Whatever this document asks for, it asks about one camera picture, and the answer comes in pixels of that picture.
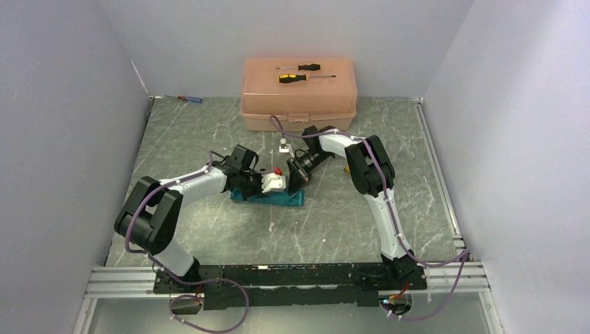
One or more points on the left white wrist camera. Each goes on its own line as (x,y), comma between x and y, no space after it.
(273,180)

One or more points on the teal cloth napkin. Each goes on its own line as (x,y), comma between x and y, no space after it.
(278,198)

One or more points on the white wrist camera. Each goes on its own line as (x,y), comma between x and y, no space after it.
(285,148)
(273,180)

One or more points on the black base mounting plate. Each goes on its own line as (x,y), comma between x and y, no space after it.
(229,286)

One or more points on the pink plastic toolbox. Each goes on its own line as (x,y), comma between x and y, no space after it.
(318,102)

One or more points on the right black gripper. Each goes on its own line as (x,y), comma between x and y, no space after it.
(298,179)

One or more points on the aluminium frame rail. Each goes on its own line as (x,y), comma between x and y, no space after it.
(137,282)

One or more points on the small yellow-black screwdriver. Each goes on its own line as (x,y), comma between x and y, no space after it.
(306,67)

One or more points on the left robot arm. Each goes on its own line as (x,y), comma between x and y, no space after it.
(149,216)

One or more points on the large yellow-black screwdriver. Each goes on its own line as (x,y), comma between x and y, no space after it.
(292,78)

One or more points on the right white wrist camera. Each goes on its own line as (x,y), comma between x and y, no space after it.
(285,148)

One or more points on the red-blue screwdriver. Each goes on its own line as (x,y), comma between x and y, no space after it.
(191,99)

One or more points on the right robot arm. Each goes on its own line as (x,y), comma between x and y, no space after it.
(372,175)

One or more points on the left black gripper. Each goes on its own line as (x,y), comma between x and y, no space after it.
(258,191)

